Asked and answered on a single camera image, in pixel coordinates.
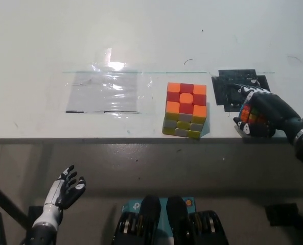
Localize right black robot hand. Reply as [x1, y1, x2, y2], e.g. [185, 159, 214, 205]
[233, 83, 303, 140]

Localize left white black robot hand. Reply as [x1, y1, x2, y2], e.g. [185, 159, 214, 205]
[43, 164, 87, 211]

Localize small multicoloured studded cube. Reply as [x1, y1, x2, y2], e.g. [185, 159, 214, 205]
[239, 102, 268, 125]

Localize large orange red yellow cube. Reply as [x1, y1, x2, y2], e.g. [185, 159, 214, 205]
[161, 82, 209, 140]

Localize black floor plate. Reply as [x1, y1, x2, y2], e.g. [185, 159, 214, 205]
[28, 205, 49, 223]

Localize black tape patch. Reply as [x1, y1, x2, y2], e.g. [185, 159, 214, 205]
[211, 69, 271, 113]

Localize black diagonal table leg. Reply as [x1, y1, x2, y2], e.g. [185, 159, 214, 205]
[0, 177, 30, 232]

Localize clear plastic film sheet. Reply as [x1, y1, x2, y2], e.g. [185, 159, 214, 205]
[63, 47, 155, 118]

